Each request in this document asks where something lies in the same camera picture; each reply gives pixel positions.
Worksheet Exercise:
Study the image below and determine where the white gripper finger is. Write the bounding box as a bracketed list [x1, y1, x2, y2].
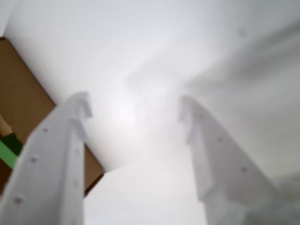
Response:
[0, 91, 93, 225]
[178, 95, 277, 225]

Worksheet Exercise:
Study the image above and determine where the green cube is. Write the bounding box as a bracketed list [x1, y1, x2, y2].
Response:
[0, 132, 23, 169]

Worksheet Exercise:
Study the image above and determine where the brown cardboard box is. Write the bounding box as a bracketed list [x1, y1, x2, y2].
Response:
[0, 37, 105, 195]

